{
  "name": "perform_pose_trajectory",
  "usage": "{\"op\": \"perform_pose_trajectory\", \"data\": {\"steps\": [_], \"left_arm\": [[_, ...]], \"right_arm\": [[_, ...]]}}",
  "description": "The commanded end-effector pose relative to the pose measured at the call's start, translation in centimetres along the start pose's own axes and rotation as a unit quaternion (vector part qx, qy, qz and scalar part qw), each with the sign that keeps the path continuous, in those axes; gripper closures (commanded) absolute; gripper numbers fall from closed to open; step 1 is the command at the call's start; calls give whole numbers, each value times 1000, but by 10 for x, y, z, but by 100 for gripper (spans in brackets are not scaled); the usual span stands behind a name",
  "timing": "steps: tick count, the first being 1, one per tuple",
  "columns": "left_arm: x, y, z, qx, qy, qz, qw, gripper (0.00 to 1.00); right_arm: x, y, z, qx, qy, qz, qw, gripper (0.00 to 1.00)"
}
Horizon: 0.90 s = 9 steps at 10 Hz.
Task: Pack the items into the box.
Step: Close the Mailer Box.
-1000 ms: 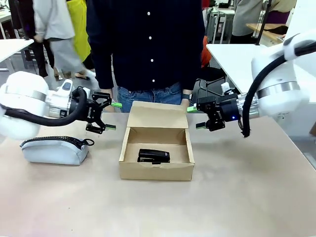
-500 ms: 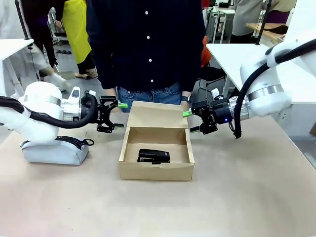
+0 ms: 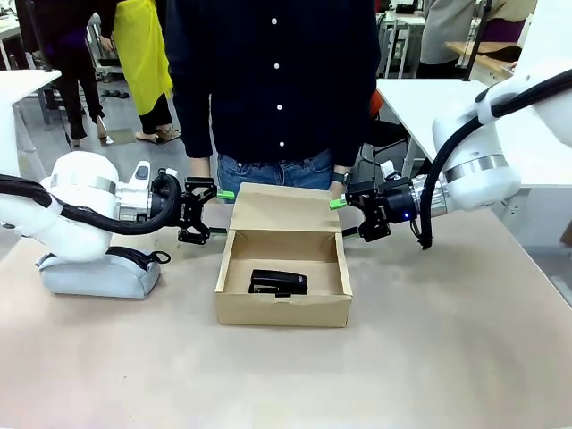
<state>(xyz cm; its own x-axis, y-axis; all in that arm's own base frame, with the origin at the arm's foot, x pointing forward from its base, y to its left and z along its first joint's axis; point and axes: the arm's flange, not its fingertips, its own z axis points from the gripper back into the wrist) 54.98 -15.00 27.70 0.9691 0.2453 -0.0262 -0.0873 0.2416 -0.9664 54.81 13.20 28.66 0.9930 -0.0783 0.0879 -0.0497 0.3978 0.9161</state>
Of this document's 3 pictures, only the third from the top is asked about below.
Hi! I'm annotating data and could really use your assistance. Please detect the person's right forearm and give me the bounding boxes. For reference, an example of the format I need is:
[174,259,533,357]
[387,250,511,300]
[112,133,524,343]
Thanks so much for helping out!
[189,155,212,179]

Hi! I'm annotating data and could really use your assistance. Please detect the bystander in black clothes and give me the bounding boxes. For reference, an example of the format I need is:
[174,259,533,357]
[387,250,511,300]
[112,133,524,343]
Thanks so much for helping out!
[16,0,118,147]

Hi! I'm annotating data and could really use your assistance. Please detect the grey metal equipment rack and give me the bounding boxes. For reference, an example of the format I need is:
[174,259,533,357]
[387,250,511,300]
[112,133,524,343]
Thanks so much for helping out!
[377,12,425,80]

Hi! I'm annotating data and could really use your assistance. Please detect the blue denim jeans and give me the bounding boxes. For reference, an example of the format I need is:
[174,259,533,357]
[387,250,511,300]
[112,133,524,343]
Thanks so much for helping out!
[216,148,336,206]

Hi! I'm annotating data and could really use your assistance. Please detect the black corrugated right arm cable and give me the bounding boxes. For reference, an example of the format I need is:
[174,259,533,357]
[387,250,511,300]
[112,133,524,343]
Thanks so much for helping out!
[410,66,572,252]

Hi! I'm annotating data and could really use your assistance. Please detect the square grey floor plate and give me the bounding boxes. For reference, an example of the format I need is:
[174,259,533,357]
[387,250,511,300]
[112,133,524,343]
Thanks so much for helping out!
[101,128,137,147]

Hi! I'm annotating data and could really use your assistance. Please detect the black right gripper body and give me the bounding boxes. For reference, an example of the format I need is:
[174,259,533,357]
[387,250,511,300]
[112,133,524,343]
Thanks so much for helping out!
[362,176,420,234]

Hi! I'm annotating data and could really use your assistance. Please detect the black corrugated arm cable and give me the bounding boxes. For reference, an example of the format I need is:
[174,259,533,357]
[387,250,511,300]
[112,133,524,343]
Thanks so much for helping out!
[410,66,572,252]
[0,169,182,237]

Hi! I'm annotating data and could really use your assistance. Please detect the black stapler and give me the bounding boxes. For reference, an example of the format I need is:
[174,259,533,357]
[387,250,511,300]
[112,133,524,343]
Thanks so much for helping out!
[248,268,310,298]

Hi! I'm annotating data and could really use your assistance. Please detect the large white desk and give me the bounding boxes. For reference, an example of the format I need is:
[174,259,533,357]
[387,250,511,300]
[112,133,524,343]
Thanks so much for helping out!
[374,78,572,189]

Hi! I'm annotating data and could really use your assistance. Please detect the orange backed office chair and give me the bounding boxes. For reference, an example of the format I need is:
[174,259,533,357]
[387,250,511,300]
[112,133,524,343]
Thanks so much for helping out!
[368,88,410,173]

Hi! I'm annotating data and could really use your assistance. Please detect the wooden topped workbench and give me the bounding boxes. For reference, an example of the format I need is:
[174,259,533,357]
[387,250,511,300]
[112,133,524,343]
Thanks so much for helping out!
[445,40,523,86]

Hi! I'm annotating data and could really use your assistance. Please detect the bystander in yellow apron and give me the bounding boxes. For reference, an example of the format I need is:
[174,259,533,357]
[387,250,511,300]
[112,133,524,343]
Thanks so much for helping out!
[98,0,181,145]

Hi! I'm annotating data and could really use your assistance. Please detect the thin black floor cable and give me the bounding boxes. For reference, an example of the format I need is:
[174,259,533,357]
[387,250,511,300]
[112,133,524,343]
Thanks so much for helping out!
[56,105,77,153]

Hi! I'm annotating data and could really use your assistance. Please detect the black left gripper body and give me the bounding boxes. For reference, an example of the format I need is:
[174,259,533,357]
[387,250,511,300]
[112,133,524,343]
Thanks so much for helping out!
[149,174,201,230]

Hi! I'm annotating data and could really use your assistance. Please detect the dark navy button shirt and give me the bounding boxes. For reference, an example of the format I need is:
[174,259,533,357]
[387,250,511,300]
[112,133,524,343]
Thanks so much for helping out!
[163,0,382,164]

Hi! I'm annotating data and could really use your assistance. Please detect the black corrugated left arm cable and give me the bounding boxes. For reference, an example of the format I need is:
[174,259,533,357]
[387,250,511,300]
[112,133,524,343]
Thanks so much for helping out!
[0,169,182,237]

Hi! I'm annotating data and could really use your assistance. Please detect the bystander in grey sweater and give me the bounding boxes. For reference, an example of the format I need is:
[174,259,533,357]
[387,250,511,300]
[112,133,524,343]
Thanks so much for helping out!
[416,0,539,80]

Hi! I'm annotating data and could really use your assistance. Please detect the open brown cardboard box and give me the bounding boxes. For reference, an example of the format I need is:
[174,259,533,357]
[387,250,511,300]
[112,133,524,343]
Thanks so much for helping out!
[214,181,354,329]

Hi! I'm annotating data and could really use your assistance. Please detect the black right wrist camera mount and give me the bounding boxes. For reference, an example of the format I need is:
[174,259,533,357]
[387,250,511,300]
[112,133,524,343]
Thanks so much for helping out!
[347,142,398,199]

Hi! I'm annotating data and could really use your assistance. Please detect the white desk with grey leg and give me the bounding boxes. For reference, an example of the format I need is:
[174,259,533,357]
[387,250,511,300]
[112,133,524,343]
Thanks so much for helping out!
[0,69,63,178]

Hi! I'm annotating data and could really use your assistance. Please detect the black vertical pole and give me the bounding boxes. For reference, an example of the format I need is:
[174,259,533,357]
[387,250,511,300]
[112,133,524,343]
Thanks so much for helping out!
[460,0,493,83]

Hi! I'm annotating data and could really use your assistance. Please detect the light grey zipper pencil case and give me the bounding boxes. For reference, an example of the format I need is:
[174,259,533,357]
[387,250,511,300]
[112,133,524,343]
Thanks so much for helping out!
[35,245,172,299]

